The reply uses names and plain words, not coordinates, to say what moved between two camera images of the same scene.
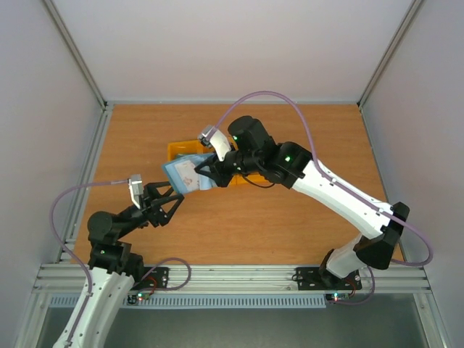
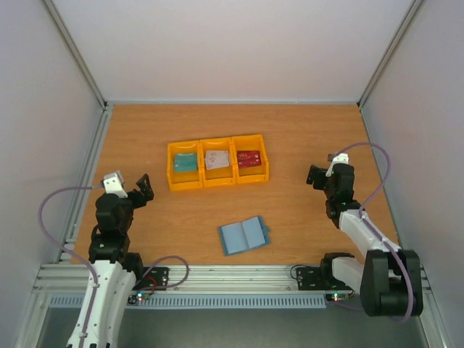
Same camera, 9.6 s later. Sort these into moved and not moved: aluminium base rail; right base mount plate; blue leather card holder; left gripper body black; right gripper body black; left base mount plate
Moved: right gripper body black; blue leather card holder; left gripper body black
Not moved: right base mount plate; left base mount plate; aluminium base rail
